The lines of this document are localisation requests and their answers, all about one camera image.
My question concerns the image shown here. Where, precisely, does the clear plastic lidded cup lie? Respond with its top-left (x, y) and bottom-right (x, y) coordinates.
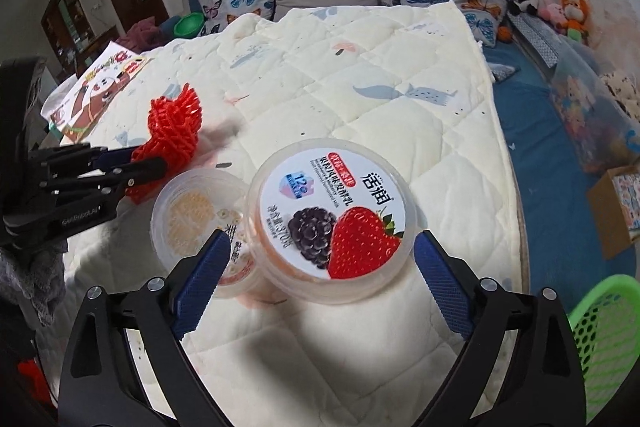
top-left (150, 167), bottom-right (260, 298)

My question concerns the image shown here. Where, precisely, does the red spiky ball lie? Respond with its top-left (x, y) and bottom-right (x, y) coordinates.
top-left (126, 83), bottom-right (203, 204)

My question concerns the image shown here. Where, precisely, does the strawberry yogurt tub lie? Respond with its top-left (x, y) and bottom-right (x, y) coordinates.
top-left (244, 139), bottom-right (418, 305)

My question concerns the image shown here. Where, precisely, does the cartoon bear paper cutout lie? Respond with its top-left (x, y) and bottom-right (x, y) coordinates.
top-left (41, 42), bottom-right (149, 143)

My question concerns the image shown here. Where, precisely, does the green plastic waste basket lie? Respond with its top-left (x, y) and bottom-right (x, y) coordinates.
top-left (568, 274), bottom-right (639, 424)

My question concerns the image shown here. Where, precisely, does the dark display cabinet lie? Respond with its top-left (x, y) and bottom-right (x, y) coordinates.
top-left (41, 0), bottom-right (96, 75)

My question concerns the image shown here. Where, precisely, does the green bowl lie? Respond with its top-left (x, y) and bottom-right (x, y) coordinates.
top-left (174, 12), bottom-right (205, 39)

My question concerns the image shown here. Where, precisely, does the cardboard box with stickers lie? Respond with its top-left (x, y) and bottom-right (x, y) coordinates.
top-left (587, 166), bottom-right (639, 260)

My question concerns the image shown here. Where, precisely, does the clear plastic storage bin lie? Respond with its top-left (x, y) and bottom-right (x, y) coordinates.
top-left (551, 42), bottom-right (639, 173)

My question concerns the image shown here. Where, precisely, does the white quilted table cover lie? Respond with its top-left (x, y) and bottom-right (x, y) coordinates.
top-left (38, 2), bottom-right (522, 426)

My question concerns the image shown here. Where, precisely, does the orange fox plush toy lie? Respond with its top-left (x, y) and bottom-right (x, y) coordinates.
top-left (561, 0), bottom-right (590, 44)

